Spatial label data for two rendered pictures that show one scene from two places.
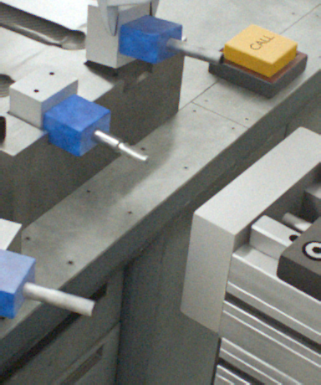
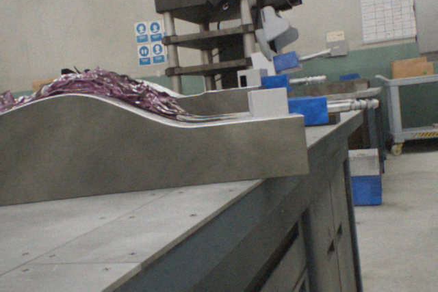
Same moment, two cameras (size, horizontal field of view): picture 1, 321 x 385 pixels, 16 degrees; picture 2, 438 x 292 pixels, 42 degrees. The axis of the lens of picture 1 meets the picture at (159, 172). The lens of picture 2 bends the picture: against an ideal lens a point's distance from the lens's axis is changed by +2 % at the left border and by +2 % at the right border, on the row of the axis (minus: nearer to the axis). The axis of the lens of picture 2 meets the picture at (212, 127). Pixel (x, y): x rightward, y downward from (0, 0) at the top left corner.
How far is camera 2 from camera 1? 0.66 m
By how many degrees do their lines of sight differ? 36
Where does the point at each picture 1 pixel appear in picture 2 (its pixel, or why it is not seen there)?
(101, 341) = (304, 273)
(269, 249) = not seen: outside the picture
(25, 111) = (249, 81)
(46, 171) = not seen: hidden behind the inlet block
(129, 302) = (309, 247)
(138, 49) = (285, 63)
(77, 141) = (285, 81)
